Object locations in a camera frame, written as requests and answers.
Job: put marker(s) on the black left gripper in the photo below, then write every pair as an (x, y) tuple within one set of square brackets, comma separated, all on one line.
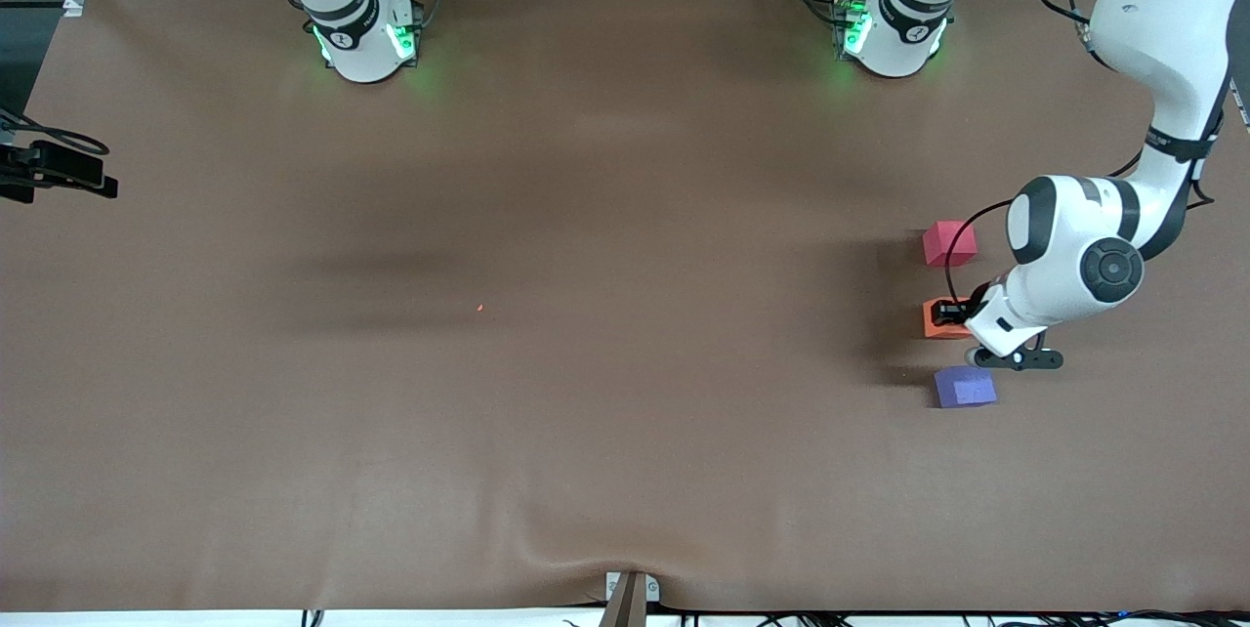
[(960, 313)]

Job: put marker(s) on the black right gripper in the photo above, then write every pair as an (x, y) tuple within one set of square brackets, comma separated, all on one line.
[(47, 168)]

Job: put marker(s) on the orange foam block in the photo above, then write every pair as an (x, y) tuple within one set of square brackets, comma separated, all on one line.
[(945, 333)]

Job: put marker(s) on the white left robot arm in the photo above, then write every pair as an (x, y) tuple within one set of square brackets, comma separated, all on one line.
[(1162, 2)]

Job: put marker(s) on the red foam block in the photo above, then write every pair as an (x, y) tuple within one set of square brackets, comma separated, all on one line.
[(937, 246)]

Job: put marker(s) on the purple foam block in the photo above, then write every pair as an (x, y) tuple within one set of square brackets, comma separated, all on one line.
[(965, 388)]

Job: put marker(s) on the brown table mat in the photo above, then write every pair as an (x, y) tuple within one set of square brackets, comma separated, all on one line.
[(625, 217)]

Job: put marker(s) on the white corner bracket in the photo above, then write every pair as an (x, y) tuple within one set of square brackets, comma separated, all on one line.
[(74, 4)]

